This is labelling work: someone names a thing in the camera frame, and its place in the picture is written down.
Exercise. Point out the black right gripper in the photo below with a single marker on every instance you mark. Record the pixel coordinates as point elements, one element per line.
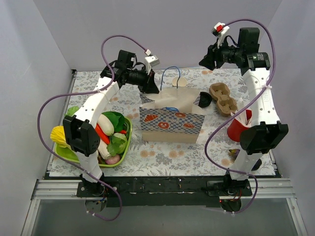
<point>211,56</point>

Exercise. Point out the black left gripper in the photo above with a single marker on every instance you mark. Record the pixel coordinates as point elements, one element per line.
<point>148,81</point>

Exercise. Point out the blue checkered paper bag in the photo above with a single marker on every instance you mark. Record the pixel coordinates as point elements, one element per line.
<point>171,116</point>

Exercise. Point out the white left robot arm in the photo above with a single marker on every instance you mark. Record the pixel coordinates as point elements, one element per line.
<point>79,128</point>

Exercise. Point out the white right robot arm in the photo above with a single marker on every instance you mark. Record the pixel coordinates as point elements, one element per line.
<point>266,130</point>

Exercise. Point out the floral table mat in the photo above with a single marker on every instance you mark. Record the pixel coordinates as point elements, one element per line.
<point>208,156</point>

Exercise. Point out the brown cardboard cup carrier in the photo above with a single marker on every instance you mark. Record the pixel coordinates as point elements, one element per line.
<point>226,105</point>

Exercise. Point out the white radish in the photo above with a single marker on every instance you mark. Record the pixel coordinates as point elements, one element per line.
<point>105,125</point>

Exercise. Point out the green leafy vegetable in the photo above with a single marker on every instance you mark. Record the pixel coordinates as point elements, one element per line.
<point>117,119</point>

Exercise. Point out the green cabbage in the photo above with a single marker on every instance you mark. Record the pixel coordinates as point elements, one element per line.
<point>118,143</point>

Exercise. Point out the red chili pepper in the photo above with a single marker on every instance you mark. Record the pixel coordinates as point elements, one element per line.
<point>102,135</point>

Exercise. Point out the red plastic cup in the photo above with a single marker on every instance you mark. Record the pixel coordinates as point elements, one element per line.
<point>235,129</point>

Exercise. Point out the pink onion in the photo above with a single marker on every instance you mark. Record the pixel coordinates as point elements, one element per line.
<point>113,160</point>

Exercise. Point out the green lettuce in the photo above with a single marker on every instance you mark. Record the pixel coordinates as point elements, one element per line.
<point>71,111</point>

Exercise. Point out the purple eggplant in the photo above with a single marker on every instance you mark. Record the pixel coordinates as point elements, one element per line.
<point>233,153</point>

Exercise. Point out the yellow corn toy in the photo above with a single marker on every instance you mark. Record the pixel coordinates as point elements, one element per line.
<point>58,136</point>

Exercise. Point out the green vegetable basket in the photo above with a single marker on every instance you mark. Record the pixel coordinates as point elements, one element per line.
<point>103,153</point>

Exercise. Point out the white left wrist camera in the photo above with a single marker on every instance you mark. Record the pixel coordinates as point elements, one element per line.
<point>150,61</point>

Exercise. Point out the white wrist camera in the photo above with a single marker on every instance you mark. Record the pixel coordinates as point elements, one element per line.
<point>220,31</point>
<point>150,61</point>

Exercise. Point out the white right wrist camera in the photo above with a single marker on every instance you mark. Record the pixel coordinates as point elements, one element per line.
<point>220,31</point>

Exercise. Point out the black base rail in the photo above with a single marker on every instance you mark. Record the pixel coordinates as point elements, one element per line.
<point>168,191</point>

